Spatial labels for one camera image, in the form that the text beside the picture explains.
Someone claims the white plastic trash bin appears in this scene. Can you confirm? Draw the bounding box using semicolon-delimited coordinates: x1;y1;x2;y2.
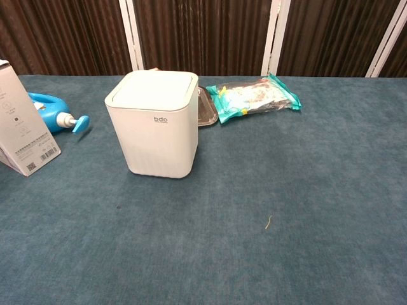
104;70;200;178

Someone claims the clear plastic tray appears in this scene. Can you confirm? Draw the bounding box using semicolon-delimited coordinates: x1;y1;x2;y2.
196;86;219;128

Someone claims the teal table cloth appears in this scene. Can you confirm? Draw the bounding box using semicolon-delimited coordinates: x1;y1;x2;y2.
0;74;407;305

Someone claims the teal plastic snack bag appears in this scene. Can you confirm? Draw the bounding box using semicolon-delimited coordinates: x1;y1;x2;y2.
205;72;302;125

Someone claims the blue pump dispenser bottle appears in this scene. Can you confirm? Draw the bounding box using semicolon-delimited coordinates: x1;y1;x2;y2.
27;91;91;135

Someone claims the white cardboard product box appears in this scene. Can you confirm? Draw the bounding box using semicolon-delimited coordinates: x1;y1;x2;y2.
0;58;62;177

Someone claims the white folding screen frame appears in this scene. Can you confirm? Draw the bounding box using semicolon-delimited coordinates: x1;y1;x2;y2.
118;0;145;71
365;0;407;78
263;0;292;77

